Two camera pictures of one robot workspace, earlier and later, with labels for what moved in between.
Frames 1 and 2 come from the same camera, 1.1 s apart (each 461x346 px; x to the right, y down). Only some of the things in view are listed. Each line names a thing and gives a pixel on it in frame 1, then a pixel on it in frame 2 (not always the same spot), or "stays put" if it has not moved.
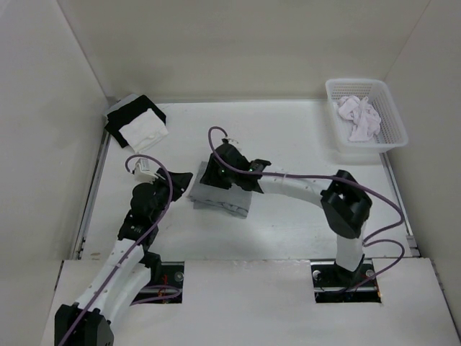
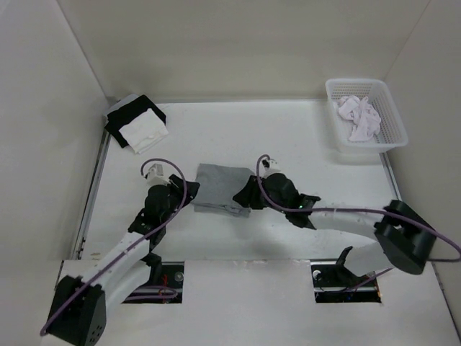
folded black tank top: (120, 116) stays put
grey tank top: (232, 201) stays put
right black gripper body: (219, 176) to (258, 200)
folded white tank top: (145, 132) stays put
